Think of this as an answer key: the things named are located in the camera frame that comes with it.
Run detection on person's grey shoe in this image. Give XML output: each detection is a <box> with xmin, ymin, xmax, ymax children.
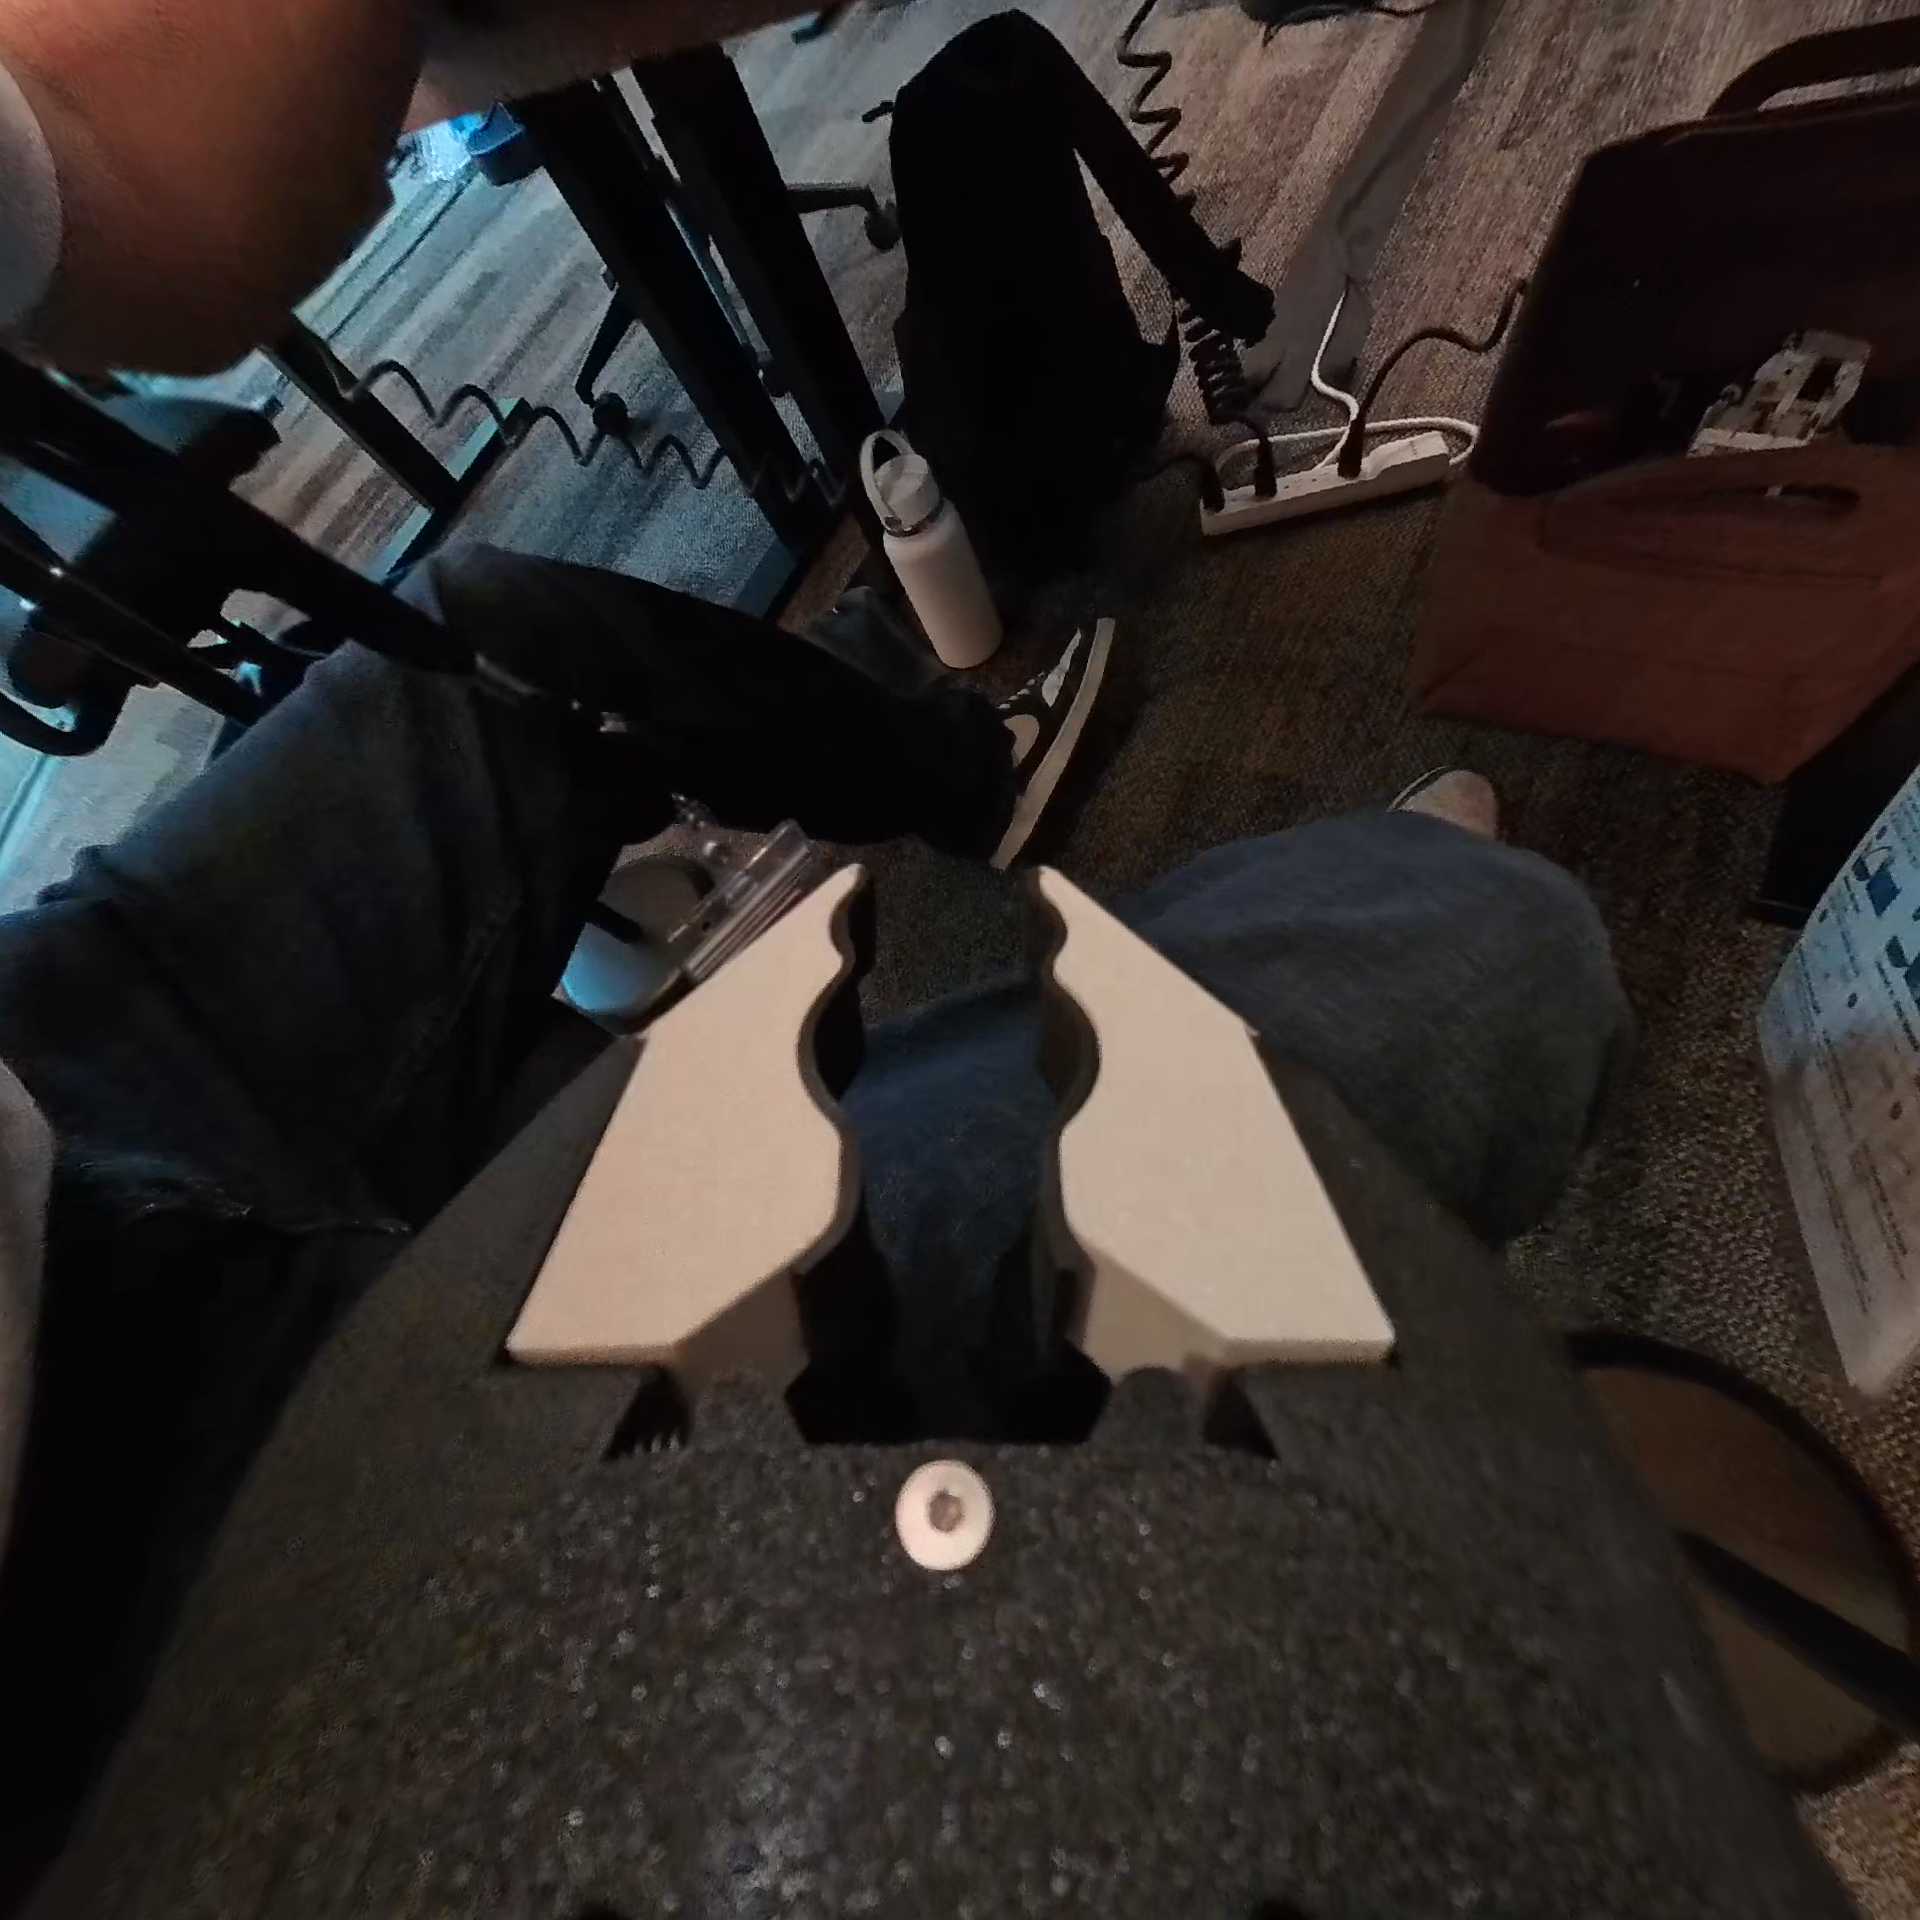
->
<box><xmin>1387</xmin><ymin>769</ymin><xmax>1502</xmax><ymax>840</ymax></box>

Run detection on brown cardboard box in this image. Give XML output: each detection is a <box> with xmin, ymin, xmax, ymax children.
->
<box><xmin>1410</xmin><ymin>24</ymin><xmax>1920</xmax><ymax>784</ymax></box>

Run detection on black coiled cable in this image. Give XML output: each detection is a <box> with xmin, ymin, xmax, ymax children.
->
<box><xmin>1117</xmin><ymin>0</ymin><xmax>1277</xmax><ymax>410</ymax></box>
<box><xmin>345</xmin><ymin>360</ymin><xmax>781</xmax><ymax>497</ymax></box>

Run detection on person's left forearm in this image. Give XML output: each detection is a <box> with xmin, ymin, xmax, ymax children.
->
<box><xmin>0</xmin><ymin>0</ymin><xmax>437</xmax><ymax>377</ymax></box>

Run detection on black table leg frame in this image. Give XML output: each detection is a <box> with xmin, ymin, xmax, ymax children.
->
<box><xmin>510</xmin><ymin>45</ymin><xmax>888</xmax><ymax>618</ymax></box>

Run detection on white printed sheet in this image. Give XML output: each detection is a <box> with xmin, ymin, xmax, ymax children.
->
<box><xmin>1755</xmin><ymin>765</ymin><xmax>1920</xmax><ymax>1396</ymax></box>

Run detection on white water bottle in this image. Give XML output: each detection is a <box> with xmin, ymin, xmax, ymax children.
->
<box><xmin>858</xmin><ymin>429</ymin><xmax>1004</xmax><ymax>669</ymax></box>

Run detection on black and white sneaker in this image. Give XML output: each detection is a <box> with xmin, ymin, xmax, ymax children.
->
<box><xmin>990</xmin><ymin>618</ymin><xmax>1120</xmax><ymax>869</ymax></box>

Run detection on person's blue jeans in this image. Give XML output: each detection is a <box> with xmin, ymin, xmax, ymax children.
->
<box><xmin>0</xmin><ymin>545</ymin><xmax>1642</xmax><ymax>1877</ymax></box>

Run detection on round brown seat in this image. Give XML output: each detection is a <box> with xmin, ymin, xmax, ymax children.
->
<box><xmin>1574</xmin><ymin>1329</ymin><xmax>1920</xmax><ymax>1787</ymax></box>

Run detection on black backpack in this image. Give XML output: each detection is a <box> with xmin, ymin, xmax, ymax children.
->
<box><xmin>885</xmin><ymin>12</ymin><xmax>1277</xmax><ymax>587</ymax></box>

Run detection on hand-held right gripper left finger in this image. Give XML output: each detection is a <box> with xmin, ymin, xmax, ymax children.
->
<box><xmin>502</xmin><ymin>863</ymin><xmax>876</xmax><ymax>1378</ymax></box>

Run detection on white power strip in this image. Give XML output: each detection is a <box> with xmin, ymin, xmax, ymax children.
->
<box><xmin>1201</xmin><ymin>421</ymin><xmax>1478</xmax><ymax>537</ymax></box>

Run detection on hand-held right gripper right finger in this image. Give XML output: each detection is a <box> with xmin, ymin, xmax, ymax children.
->
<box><xmin>1036</xmin><ymin>865</ymin><xmax>1401</xmax><ymax>1378</ymax></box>

